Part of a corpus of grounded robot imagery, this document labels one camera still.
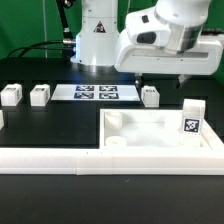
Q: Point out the white sheet with fiducial tags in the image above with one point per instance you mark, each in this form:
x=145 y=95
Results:
x=72 y=92

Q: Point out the white square tabletop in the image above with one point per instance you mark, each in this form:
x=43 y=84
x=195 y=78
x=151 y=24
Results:
x=144 y=128

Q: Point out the white L-shaped fixture wall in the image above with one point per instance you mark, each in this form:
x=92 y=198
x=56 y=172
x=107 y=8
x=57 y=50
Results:
x=116 y=160

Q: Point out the white part at left edge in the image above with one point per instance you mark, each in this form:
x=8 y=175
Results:
x=1 y=120

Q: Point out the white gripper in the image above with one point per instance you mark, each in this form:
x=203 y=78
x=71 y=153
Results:
x=146 y=52

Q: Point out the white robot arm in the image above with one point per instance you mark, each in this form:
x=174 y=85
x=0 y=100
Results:
x=96 y=42

